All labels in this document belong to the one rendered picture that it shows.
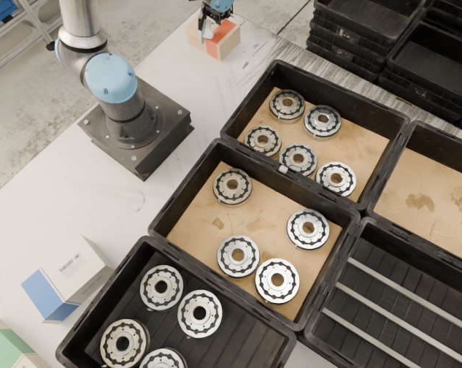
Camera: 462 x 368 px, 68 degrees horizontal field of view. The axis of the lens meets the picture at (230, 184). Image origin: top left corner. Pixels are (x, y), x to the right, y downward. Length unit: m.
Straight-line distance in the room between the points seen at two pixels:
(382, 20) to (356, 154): 1.01
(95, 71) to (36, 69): 1.74
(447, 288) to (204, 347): 0.57
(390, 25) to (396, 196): 1.08
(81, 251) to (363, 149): 0.81
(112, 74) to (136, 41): 1.64
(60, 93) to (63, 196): 1.34
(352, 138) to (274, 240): 0.37
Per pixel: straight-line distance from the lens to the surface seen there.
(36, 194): 1.25
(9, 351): 1.09
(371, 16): 1.91
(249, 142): 0.95
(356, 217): 0.82
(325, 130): 0.99
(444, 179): 1.06
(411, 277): 0.94
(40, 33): 2.66
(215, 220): 0.89
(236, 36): 1.37
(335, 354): 0.77
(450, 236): 1.01
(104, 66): 0.95
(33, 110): 2.46
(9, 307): 1.18
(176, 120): 1.09
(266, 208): 0.90
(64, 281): 1.01
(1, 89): 2.69
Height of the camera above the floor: 1.68
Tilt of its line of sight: 66 degrees down
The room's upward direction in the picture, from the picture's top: 7 degrees counter-clockwise
